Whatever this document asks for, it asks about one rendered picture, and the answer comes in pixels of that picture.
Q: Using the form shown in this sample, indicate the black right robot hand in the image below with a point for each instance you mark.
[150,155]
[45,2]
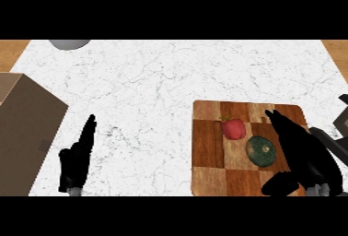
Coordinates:
[304,153]

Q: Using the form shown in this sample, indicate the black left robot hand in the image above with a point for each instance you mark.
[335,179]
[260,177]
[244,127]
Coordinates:
[79,159]

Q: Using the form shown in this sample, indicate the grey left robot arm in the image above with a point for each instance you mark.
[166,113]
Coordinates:
[74,192]

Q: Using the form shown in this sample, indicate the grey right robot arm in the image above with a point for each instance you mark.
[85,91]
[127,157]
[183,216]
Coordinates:
[318,190]

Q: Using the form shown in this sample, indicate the dark green round squash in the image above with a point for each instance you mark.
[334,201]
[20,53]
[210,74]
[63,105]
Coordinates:
[260,151]

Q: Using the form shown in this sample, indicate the checkered wooden cutting board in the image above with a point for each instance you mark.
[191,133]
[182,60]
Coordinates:
[213,153]

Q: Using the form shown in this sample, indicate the brown box-shaped cabinet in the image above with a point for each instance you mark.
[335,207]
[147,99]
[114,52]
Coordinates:
[26,138]

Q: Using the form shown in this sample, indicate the red bell pepper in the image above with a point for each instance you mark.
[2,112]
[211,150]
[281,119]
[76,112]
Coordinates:
[234,129]

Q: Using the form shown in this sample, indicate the grey round bowl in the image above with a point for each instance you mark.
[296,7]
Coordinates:
[68,44]

